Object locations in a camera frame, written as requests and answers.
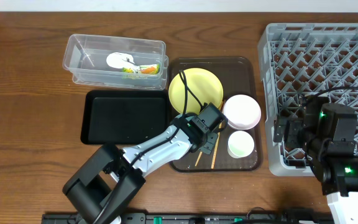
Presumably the small white green cup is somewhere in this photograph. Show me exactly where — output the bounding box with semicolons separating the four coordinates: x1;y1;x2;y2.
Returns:
227;131;255;159

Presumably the pink bowl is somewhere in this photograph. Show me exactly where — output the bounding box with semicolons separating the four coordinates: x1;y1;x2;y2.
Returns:
223;95;262;130

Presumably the yellow green snack wrapper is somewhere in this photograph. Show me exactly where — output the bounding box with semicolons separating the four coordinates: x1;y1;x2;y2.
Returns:
122;64;160;75

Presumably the white paper napkin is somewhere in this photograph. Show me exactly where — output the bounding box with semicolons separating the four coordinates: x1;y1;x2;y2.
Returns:
106;52;137;68

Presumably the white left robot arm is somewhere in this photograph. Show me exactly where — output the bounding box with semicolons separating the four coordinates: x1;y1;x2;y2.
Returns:
62;116;222;223

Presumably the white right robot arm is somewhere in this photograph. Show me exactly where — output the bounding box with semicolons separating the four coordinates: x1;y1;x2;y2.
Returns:
273;96;358;223

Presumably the gray dishwasher rack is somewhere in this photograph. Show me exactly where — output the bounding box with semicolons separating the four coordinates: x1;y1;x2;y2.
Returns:
257;23;358;176

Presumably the clear plastic waste bin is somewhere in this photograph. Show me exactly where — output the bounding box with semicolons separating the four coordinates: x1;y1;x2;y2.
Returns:
63;34;168;90

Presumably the wooden chopstick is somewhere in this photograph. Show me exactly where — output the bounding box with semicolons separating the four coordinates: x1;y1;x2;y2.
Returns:
211;131;221;169
195;100;225;167

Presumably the yellow plate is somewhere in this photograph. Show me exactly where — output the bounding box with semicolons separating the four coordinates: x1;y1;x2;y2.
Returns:
168;68;224;114

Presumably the brown serving tray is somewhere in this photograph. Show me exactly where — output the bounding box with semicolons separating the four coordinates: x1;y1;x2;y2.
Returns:
168;57;263;173

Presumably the black tray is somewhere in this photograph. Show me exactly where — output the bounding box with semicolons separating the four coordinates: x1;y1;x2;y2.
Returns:
80;90;169;145

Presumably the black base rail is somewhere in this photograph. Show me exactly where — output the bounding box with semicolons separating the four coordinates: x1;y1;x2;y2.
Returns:
41;208;335;224

